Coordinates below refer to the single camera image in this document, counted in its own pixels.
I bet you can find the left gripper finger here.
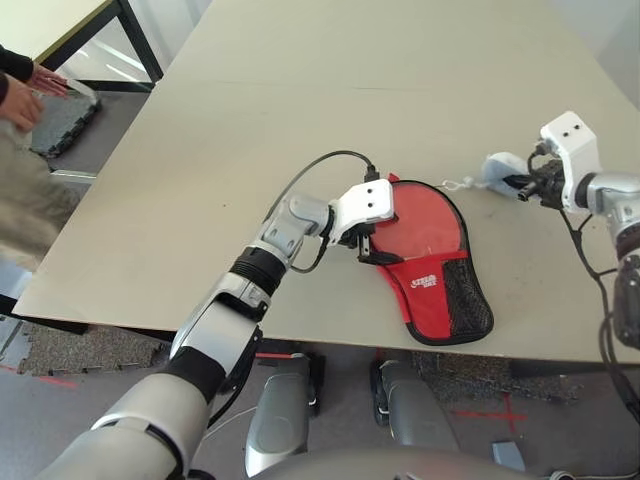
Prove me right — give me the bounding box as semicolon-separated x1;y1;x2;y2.
366;250;404;267

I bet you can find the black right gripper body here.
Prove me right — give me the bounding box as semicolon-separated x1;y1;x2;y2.
530;159;569;208

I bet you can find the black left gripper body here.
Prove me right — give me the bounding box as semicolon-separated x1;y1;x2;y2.
339;224;377;263

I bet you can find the red black paddle case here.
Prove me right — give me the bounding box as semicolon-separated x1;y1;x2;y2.
369;171;496;347

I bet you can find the black-sleeved bystander forearm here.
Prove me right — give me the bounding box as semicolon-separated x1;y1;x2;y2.
0;43;36;84

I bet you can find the bystander bare hand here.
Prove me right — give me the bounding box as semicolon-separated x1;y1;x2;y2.
0;78;44;133
30;64;69;99

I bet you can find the speckled floor mat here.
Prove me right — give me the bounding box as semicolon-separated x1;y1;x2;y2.
0;319;172;377
409;349;582;407

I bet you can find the grey robot right leg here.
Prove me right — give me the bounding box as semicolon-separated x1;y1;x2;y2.
371;359;462;452

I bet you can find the grey robot leg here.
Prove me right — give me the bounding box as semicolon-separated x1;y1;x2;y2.
244;351;327;479
371;359;462;452

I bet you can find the grey robot left leg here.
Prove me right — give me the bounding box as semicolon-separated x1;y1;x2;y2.
244;351;327;479

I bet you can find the grey robot torso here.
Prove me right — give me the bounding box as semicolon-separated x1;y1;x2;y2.
253;446;527;480

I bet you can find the small grey box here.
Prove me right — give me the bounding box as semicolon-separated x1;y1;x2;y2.
491;441;527;472

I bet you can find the dark grey foam mat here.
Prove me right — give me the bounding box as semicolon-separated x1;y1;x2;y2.
28;91;104;161

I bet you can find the beige trousers leg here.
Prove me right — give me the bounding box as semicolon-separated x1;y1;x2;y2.
0;119;84;274

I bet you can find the black-framed side table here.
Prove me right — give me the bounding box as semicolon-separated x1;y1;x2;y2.
0;0;165;94

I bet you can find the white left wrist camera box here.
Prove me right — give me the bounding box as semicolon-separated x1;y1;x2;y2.
326;178;397;247

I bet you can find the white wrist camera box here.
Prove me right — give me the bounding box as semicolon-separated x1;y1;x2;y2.
539;110;600;215
326;178;397;247

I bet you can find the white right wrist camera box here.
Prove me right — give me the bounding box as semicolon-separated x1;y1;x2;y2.
539;110;600;215

